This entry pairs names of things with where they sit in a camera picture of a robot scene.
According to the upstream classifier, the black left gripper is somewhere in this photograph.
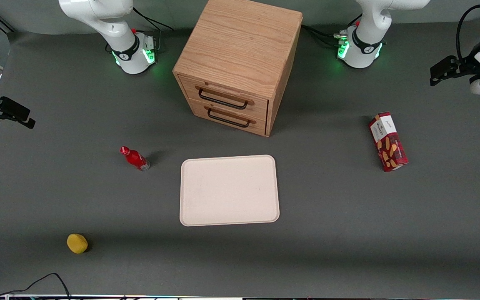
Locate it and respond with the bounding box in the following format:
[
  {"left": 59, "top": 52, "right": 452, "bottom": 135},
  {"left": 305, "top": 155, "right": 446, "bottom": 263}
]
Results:
[{"left": 430, "top": 53, "right": 480, "bottom": 87}]

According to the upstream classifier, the red cookie box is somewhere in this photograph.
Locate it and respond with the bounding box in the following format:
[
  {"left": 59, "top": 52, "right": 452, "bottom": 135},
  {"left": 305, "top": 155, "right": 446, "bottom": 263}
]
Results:
[{"left": 368, "top": 111, "right": 409, "bottom": 173}]

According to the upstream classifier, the cream rectangular tray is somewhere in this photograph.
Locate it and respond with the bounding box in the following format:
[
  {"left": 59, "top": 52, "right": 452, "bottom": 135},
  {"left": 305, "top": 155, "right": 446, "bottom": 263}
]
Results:
[{"left": 179, "top": 155, "right": 280, "bottom": 227}]

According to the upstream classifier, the small red bottle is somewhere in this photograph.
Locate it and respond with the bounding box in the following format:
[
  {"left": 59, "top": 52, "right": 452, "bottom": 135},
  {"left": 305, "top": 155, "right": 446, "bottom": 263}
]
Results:
[{"left": 120, "top": 146, "right": 150, "bottom": 172}]

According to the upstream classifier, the wooden two-drawer cabinet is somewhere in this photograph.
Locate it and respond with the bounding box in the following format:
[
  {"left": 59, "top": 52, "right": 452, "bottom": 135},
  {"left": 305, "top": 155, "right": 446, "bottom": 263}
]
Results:
[{"left": 172, "top": 0, "right": 303, "bottom": 138}]

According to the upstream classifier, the black left base cable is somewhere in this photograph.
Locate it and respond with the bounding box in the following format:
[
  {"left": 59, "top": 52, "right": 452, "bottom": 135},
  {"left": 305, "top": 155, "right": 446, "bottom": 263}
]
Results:
[{"left": 301, "top": 14, "right": 362, "bottom": 48}]

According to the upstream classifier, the black base cable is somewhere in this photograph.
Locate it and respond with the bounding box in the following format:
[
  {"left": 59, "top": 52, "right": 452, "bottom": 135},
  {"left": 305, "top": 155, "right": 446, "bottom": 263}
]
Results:
[
  {"left": 132, "top": 6, "right": 175, "bottom": 53},
  {"left": 301, "top": 14, "right": 362, "bottom": 48}
]

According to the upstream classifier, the thin black table cable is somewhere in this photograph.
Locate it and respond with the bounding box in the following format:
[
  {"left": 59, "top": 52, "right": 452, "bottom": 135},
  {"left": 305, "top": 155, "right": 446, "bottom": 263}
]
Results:
[{"left": 0, "top": 272, "right": 72, "bottom": 300}]

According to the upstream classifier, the black right base cable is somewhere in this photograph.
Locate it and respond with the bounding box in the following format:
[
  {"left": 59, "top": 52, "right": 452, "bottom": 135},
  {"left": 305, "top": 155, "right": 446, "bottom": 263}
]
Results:
[{"left": 132, "top": 6, "right": 175, "bottom": 53}]

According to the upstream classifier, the short black drawer handle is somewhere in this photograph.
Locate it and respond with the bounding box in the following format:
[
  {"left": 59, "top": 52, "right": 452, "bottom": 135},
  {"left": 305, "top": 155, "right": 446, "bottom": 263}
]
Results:
[{"left": 208, "top": 108, "right": 251, "bottom": 128}]

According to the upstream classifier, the long black drawer handle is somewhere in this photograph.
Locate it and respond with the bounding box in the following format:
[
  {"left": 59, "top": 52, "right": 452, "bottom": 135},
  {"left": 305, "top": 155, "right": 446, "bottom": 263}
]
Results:
[{"left": 198, "top": 88, "right": 249, "bottom": 110}]

